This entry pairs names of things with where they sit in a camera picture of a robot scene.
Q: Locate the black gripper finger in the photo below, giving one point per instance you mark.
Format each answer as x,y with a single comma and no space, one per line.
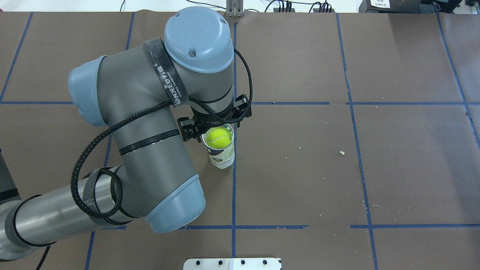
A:
188,128

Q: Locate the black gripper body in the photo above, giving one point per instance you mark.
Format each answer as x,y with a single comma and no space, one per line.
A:
208,122

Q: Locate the yellow Wilson tennis ball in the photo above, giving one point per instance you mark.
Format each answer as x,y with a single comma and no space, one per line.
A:
219,138

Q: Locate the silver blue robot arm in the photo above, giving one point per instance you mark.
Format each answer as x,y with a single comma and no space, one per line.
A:
153,98

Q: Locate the clear Wilson ball can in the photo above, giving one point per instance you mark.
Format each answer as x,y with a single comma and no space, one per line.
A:
221,158

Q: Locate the black desktop computer box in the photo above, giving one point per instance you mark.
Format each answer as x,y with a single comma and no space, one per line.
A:
397,7

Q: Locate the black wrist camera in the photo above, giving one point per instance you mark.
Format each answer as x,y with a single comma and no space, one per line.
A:
242,108

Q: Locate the aluminium frame post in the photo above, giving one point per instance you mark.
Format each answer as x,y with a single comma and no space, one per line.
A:
235,8

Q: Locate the white camera post base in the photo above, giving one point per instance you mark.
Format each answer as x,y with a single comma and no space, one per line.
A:
233,264

